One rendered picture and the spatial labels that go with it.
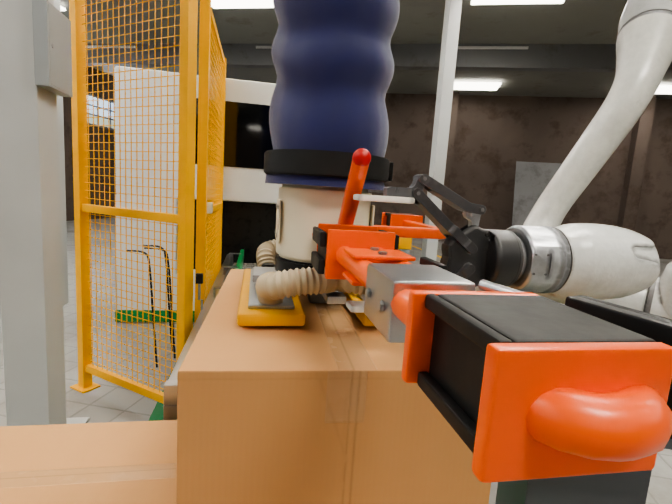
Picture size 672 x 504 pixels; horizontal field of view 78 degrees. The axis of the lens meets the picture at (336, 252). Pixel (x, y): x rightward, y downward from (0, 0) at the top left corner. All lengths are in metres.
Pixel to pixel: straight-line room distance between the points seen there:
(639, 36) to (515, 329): 0.79
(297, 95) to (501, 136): 11.73
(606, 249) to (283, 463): 0.48
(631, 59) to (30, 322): 2.06
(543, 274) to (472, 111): 11.82
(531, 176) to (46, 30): 11.12
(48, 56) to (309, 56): 1.41
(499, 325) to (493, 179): 12.07
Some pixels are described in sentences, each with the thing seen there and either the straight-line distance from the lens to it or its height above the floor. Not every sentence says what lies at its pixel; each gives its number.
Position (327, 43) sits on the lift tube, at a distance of 0.70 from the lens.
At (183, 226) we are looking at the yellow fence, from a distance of 1.91.
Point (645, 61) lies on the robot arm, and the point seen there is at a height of 1.39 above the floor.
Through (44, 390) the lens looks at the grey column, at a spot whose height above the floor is 0.27.
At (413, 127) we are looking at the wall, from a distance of 12.20.
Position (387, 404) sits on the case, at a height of 0.90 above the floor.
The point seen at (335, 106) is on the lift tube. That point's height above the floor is 1.28.
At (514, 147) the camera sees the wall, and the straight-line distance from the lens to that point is 12.39.
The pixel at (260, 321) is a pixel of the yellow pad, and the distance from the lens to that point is 0.62.
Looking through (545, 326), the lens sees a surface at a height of 1.10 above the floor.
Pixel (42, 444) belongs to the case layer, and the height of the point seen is 0.54.
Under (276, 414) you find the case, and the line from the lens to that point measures 0.53.
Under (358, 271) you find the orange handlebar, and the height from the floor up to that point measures 1.08.
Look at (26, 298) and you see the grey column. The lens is 2.06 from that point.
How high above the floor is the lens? 1.15
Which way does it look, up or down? 8 degrees down
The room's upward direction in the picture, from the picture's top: 4 degrees clockwise
